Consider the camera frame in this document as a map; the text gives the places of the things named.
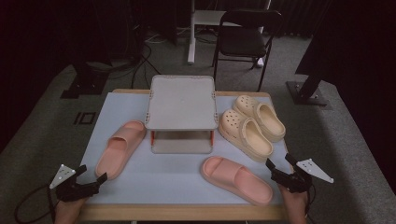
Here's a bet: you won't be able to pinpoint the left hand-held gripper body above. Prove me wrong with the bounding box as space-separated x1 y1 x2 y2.
49 163 101 203

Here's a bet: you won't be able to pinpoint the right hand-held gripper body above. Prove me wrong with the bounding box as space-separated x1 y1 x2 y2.
270 158 334 194

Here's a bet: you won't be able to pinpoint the pink slide sandal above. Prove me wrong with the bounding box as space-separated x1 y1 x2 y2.
200 156 275 206
94 119 148 181

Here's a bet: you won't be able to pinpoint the cream clog shoe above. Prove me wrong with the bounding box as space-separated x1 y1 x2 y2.
233 94 287 144
218 108 275 162

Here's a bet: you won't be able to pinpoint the grey two-tier shoe rack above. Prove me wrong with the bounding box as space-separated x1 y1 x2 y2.
144 74 219 155

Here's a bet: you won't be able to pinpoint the person's left hand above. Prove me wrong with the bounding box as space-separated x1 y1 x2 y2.
54 196 90 224

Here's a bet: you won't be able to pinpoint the person's right hand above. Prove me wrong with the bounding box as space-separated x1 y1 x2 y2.
278 186 310 224

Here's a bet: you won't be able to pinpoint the black stand with bolted base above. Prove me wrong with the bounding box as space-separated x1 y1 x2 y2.
286 62 331 107

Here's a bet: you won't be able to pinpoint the light blue table mat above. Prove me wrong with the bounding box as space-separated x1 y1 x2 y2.
76 91 293 205

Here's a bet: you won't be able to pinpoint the black stand base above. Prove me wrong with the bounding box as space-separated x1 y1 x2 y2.
60 60 113 100

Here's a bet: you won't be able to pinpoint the wooden table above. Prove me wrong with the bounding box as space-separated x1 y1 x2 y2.
78 88 295 222

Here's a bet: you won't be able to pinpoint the black folding chair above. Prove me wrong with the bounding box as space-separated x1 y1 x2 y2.
212 8 284 92

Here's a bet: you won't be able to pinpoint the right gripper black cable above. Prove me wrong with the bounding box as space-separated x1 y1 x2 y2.
305 183 316 224

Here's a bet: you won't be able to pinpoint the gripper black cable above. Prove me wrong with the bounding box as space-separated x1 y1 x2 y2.
305 183 316 224
13 183 61 224

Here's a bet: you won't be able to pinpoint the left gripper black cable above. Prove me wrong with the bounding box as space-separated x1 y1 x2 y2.
13 183 61 224

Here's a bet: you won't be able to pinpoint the black floor cables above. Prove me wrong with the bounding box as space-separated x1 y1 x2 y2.
130 31 163 90

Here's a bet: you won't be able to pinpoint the white desk frame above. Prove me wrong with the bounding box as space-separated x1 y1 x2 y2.
186 0 272 68

